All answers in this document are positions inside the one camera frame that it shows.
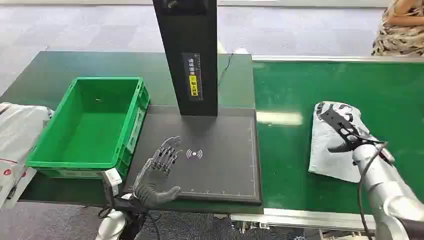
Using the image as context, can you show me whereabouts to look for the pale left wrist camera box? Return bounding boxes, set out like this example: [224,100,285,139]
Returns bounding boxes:
[100,167,124,207]

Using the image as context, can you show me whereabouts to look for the thin black scanner cable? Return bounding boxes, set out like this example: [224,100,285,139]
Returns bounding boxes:
[216,52,235,88]

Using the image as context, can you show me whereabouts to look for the black scanner base plate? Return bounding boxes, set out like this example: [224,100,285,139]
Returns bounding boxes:
[123,105,263,205]

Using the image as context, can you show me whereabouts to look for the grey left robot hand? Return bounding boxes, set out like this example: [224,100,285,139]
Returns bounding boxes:
[133,135,183,209]

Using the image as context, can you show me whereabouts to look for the white parcel with red marks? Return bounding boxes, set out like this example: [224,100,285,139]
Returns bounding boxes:
[0,158,38,210]

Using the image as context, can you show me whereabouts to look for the white crate label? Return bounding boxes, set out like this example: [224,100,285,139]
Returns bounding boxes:
[127,107,147,155]

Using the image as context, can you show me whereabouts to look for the person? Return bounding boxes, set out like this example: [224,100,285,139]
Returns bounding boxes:
[370,0,424,58]

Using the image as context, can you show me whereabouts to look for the white plastic parcel bag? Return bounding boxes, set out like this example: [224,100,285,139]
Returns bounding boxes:
[0,102,55,173]

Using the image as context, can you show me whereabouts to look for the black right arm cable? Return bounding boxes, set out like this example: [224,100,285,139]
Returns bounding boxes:
[357,142,388,240]

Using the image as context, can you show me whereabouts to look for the grey plastic parcel bag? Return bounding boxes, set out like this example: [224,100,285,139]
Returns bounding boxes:
[308,100,382,184]

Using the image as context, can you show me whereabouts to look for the green plastic crate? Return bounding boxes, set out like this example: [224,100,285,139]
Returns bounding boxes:
[24,76,151,180]

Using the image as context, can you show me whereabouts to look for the green conveyor belt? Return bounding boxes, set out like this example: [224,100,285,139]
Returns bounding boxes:
[251,60,424,216]

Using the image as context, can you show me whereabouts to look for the black scanner column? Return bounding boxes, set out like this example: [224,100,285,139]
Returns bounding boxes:
[151,0,219,117]

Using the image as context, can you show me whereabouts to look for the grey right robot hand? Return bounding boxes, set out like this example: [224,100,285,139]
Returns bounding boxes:
[319,107,388,154]

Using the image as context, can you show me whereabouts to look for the black and yellow column label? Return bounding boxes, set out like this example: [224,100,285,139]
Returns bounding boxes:
[181,52,203,101]

